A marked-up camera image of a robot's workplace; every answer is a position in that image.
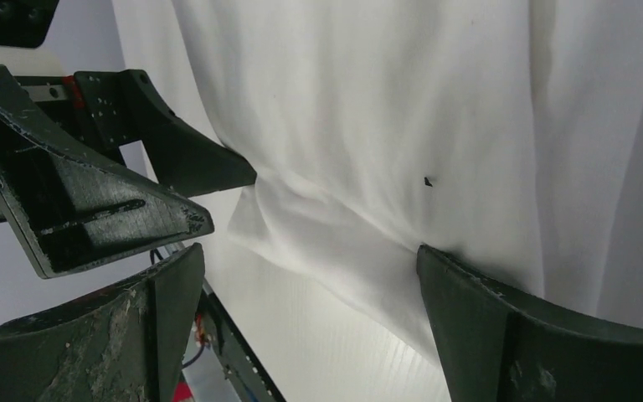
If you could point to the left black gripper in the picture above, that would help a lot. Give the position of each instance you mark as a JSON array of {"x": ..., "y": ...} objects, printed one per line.
[{"x": 72, "y": 208}]

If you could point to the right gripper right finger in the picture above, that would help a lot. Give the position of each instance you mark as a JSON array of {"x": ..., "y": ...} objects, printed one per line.
[{"x": 497, "y": 343}]

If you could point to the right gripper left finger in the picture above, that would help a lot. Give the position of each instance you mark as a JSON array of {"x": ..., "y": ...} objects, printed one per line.
[{"x": 124, "y": 342}]

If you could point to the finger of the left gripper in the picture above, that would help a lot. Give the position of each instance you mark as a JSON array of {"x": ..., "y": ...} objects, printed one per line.
[{"x": 125, "y": 107}]

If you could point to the white t shirt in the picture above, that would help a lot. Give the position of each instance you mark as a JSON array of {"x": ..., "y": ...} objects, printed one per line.
[{"x": 509, "y": 133}]

